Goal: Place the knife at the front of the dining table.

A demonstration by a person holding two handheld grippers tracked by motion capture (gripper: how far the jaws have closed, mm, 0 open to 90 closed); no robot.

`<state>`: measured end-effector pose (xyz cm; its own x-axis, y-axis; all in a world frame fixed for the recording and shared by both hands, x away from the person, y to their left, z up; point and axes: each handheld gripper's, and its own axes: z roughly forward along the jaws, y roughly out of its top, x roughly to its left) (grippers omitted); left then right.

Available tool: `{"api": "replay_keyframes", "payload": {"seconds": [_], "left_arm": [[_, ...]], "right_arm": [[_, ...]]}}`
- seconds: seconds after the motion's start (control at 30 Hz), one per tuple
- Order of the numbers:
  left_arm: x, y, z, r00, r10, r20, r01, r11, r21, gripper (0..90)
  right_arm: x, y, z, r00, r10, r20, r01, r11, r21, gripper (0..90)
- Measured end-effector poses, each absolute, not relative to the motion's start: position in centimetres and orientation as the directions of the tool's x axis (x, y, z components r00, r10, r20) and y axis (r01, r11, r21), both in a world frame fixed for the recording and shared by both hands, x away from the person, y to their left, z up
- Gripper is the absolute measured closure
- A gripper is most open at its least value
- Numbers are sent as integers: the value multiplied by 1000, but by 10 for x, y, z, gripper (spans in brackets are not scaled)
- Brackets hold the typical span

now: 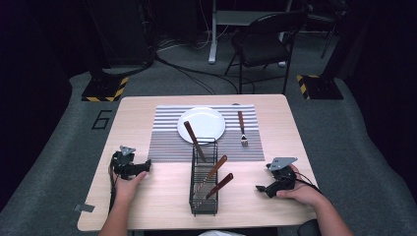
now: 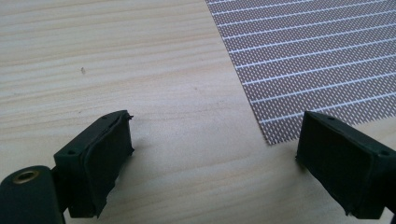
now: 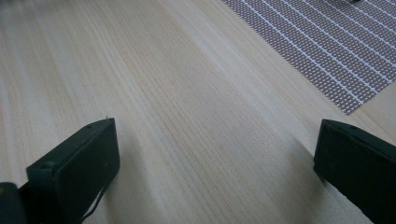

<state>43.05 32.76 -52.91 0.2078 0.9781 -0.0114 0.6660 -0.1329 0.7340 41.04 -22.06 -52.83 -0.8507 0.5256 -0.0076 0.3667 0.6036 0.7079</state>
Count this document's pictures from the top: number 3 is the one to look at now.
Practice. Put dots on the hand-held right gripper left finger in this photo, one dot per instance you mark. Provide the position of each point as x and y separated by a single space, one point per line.
74 171

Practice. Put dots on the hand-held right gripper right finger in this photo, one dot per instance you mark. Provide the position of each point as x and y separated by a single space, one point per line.
358 158

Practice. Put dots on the grey woven placemat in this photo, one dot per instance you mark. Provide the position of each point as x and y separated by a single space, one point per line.
327 40

